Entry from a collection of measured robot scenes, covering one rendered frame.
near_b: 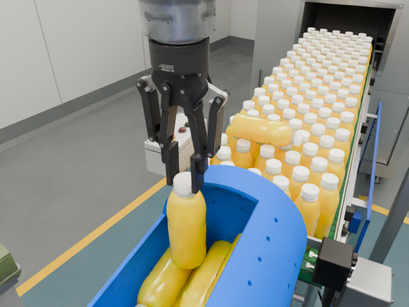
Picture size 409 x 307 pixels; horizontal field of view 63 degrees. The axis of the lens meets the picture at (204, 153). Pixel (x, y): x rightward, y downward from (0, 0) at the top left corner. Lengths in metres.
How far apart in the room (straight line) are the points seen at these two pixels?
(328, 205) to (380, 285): 0.24
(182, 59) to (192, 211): 0.25
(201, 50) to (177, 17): 0.05
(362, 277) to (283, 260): 0.46
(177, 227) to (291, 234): 0.19
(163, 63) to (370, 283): 0.77
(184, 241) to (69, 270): 1.57
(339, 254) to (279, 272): 0.30
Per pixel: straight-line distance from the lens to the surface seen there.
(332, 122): 1.11
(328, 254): 0.81
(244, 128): 0.92
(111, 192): 2.51
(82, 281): 2.05
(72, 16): 3.50
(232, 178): 0.59
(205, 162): 0.49
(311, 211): 0.83
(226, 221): 0.71
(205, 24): 0.40
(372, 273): 1.01
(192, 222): 0.56
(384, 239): 1.22
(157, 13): 0.39
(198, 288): 0.61
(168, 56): 0.40
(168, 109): 0.46
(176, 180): 0.53
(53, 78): 3.47
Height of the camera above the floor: 1.60
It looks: 35 degrees down
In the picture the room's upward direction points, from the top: straight up
